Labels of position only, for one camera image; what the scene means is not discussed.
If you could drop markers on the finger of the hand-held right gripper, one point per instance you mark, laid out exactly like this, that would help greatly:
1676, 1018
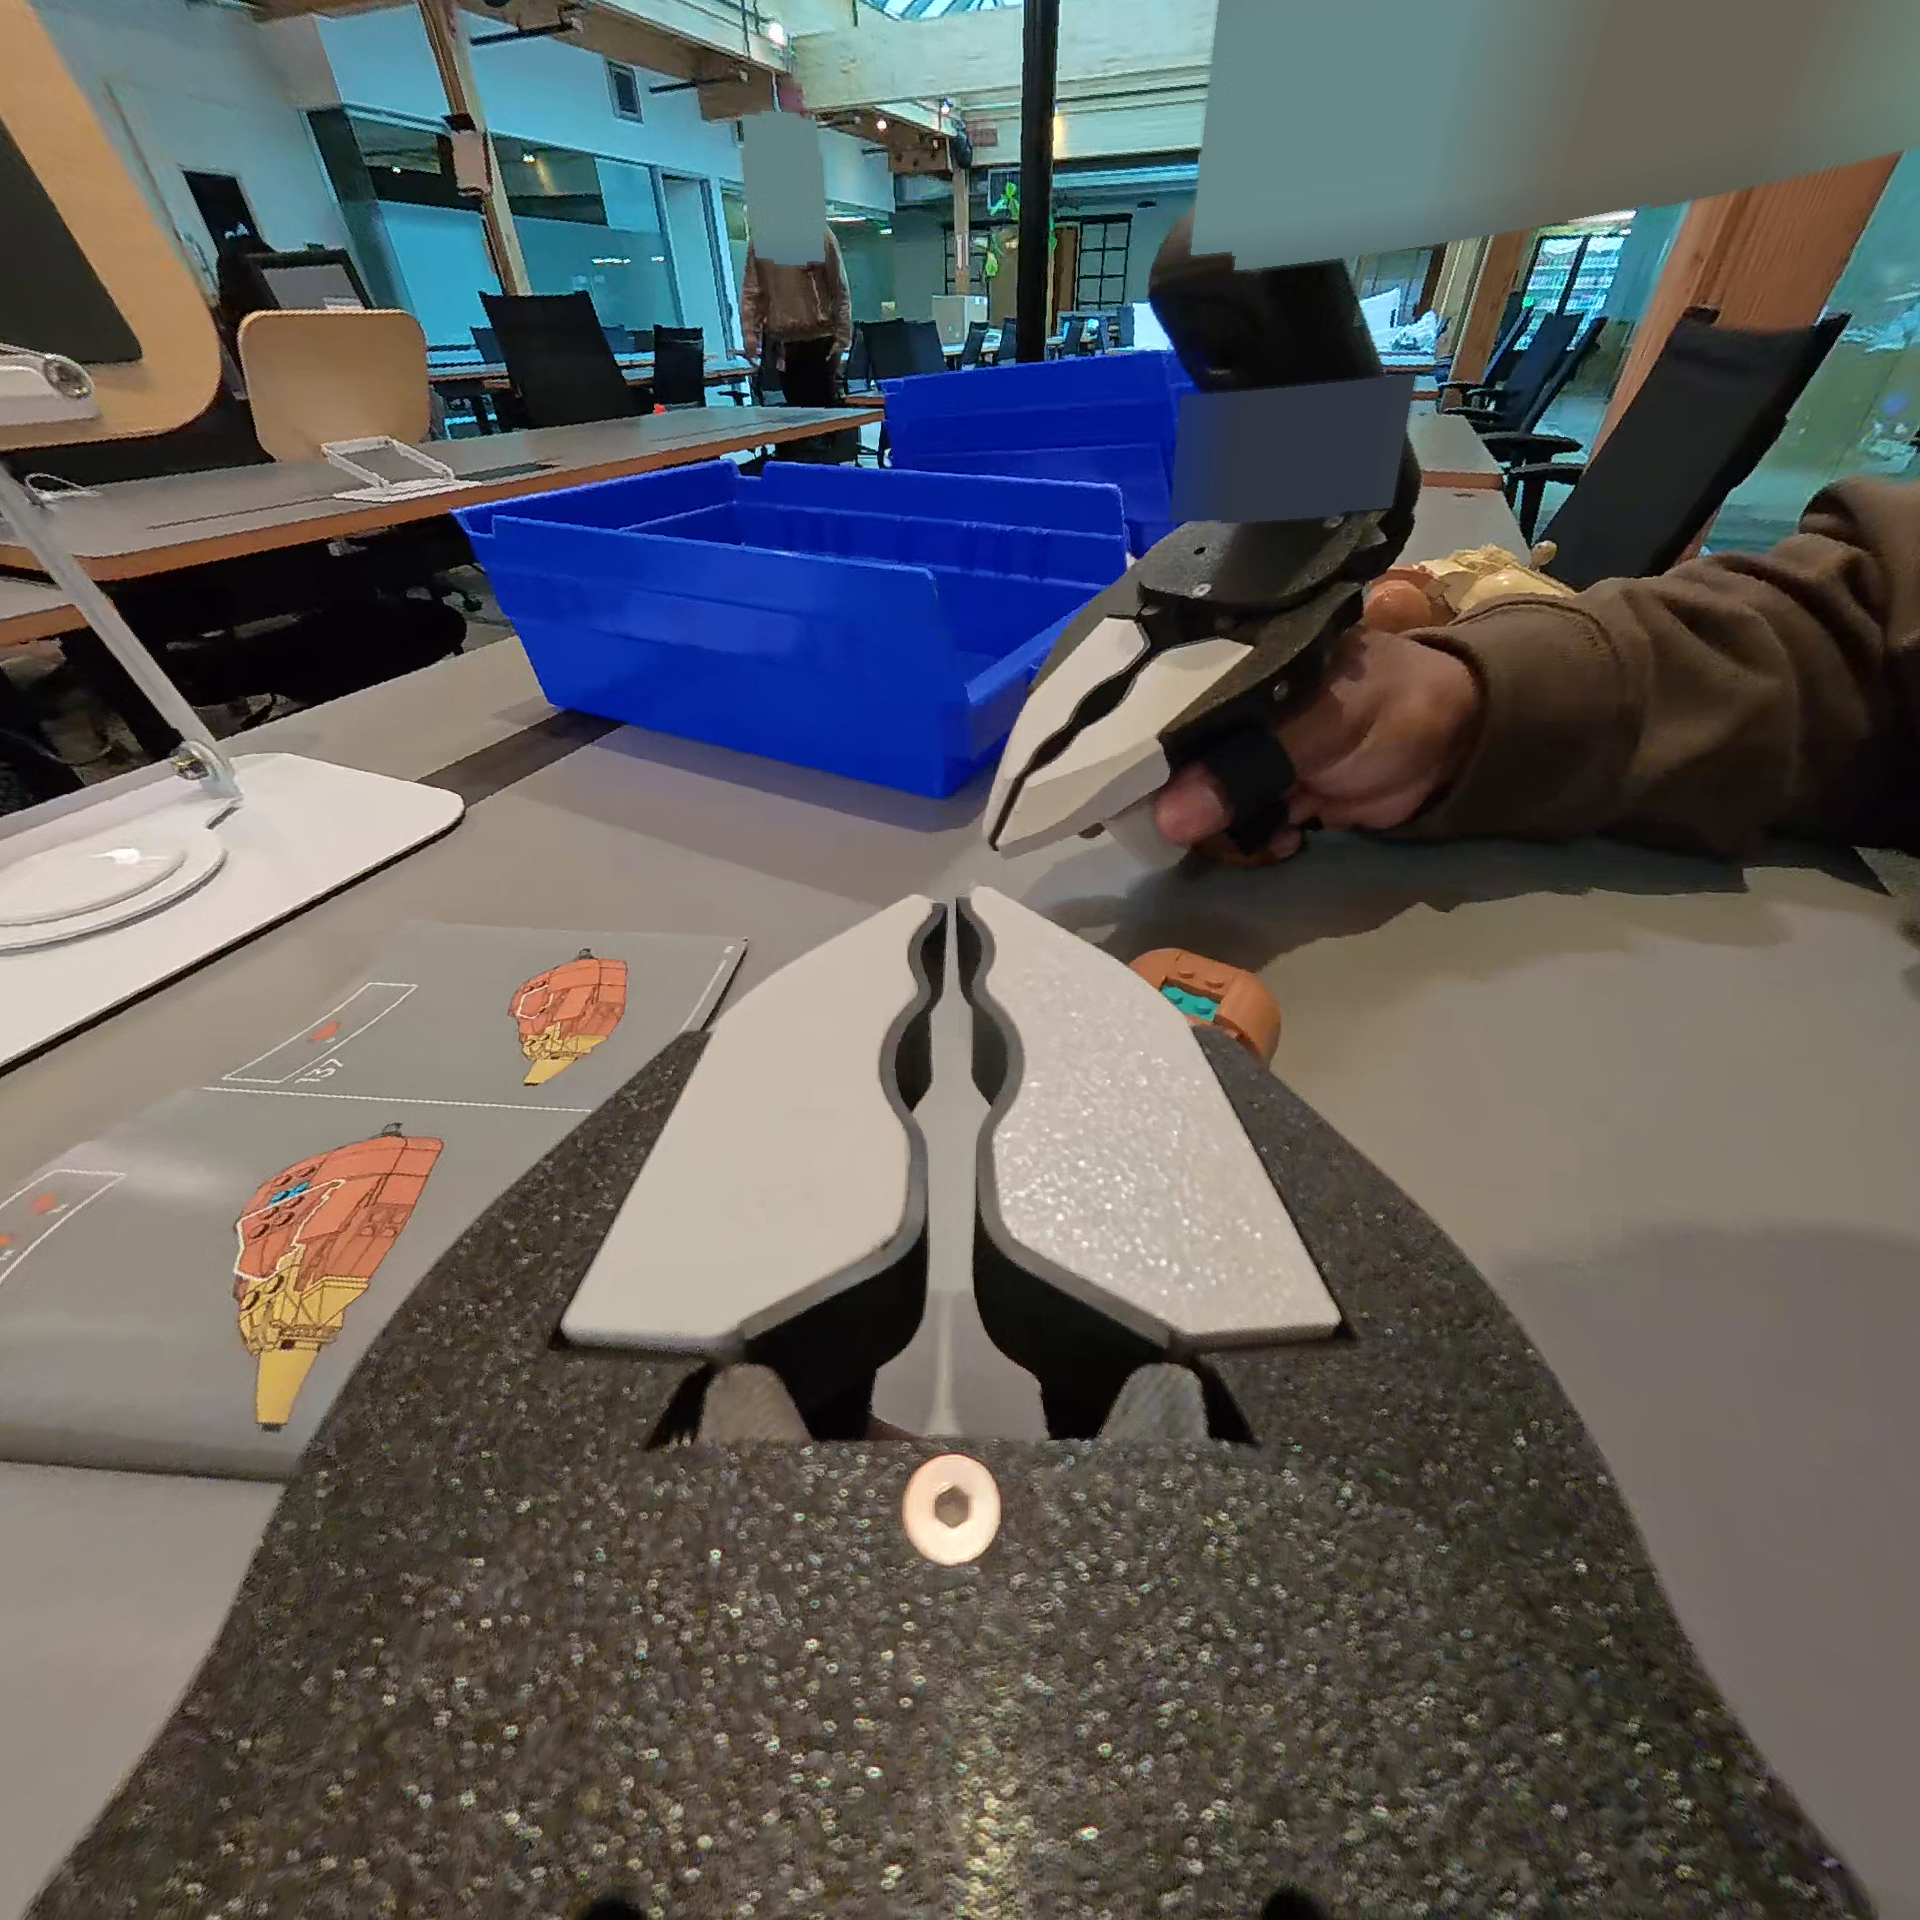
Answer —
1125, 750
1074, 682

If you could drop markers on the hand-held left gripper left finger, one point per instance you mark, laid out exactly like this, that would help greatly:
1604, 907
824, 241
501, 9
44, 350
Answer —
765, 1156

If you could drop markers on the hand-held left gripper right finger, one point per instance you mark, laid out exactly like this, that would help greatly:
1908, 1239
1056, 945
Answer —
1140, 1171

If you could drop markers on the brown brick toy head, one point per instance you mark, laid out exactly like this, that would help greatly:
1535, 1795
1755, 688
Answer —
1239, 1020

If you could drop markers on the blue plastic bin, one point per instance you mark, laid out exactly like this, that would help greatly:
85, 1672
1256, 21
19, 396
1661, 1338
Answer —
1021, 435
779, 660

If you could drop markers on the grey desk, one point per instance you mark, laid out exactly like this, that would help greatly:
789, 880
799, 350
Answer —
1500, 1123

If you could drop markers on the long wood-edged office desk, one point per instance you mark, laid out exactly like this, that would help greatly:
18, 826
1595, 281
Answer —
223, 511

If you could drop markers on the person's right hand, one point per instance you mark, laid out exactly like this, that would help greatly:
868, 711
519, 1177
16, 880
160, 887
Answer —
1387, 736

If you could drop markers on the brown brick toy animal body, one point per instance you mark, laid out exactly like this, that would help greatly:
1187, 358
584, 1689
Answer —
1479, 577

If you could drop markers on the grey instruction booklet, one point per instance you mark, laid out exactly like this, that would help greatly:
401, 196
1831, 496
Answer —
449, 1048

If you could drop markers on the black mesh chair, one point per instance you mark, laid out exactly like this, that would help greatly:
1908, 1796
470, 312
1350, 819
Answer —
1695, 435
1523, 382

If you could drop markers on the black steel column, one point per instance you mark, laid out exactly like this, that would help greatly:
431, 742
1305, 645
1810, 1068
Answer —
1038, 180

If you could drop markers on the black office chair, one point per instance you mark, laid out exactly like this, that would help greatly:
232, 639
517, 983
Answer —
678, 366
555, 360

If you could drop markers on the white lamp base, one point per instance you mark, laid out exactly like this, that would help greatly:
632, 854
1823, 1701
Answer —
299, 841

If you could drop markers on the clear acrylic tray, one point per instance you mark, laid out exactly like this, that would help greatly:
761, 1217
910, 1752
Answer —
386, 469

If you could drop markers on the wooden back chair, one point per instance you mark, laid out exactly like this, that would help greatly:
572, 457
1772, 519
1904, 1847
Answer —
330, 373

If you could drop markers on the wood-framed black partition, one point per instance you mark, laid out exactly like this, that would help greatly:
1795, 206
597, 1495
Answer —
133, 256

